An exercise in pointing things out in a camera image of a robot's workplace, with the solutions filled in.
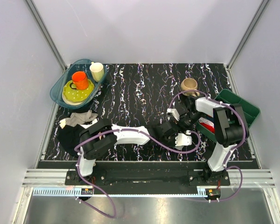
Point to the red white rolled underwear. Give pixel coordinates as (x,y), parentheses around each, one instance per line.
(207,124)

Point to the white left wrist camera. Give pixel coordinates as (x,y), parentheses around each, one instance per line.
(183,140)

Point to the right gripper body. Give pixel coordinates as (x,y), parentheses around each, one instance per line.
(186,122)

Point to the orange cup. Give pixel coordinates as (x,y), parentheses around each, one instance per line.
(79,81)

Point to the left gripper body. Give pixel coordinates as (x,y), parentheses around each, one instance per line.
(170,140)

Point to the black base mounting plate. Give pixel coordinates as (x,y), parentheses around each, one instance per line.
(147,177)

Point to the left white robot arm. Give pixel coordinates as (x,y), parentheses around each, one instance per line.
(101,135)

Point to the yellow green dotted plate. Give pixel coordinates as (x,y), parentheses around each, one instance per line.
(73,96)

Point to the black garment pile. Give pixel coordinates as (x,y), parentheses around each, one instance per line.
(69,138)

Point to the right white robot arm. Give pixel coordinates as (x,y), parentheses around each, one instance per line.
(230,130)

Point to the beige ceramic mug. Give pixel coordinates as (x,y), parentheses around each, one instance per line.
(189,84)

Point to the cream yellow cup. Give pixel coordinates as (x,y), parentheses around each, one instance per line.
(97,71)

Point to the light grey garment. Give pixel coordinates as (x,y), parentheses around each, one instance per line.
(78,119)

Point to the teal transparent plastic basin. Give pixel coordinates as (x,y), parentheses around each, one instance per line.
(79,65)

